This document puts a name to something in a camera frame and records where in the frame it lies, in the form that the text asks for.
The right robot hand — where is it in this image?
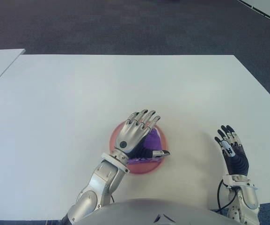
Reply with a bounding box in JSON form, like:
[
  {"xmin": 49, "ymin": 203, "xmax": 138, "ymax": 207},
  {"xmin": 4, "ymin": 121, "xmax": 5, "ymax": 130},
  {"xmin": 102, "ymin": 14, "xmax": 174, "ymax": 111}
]
[{"xmin": 214, "ymin": 125, "xmax": 249, "ymax": 176}]

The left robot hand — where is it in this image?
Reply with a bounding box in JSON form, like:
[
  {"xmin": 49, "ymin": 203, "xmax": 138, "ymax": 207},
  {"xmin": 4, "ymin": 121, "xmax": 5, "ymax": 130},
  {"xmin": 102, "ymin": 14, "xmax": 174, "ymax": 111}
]
[{"xmin": 113, "ymin": 109, "xmax": 171, "ymax": 160}]

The purple tissue paper pack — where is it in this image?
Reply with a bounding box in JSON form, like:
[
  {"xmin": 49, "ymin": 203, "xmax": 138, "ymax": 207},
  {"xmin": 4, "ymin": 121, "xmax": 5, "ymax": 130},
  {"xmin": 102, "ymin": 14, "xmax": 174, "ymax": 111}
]
[{"xmin": 127, "ymin": 127, "xmax": 162, "ymax": 164}]

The pink round plate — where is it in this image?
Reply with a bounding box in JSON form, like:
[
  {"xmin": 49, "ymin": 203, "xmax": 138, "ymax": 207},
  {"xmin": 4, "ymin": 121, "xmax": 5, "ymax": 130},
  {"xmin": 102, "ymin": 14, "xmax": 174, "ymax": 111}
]
[{"xmin": 109, "ymin": 120, "xmax": 168, "ymax": 174}]

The grey robot torso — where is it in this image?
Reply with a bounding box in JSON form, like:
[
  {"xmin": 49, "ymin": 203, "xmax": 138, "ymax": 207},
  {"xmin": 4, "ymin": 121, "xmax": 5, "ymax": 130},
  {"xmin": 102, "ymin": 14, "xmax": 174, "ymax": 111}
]
[{"xmin": 62, "ymin": 198, "xmax": 243, "ymax": 225}]

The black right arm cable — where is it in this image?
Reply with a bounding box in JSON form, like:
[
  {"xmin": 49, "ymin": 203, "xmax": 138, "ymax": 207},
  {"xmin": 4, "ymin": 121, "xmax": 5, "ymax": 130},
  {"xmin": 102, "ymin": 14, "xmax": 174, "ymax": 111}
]
[{"xmin": 217, "ymin": 181, "xmax": 239, "ymax": 213}]

